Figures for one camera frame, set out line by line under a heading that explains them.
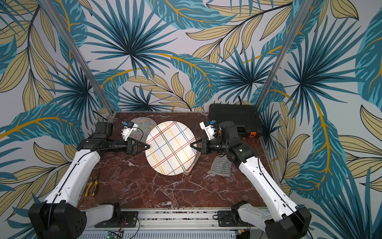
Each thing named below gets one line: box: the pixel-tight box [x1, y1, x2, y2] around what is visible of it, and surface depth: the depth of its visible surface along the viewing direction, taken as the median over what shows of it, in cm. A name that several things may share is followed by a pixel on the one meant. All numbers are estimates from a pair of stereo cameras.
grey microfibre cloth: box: [207, 154, 233, 178], surface depth 90 cm
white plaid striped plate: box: [144, 120, 197, 176], surface depth 70 cm
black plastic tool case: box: [208, 103, 263, 138], surface depth 115 cm
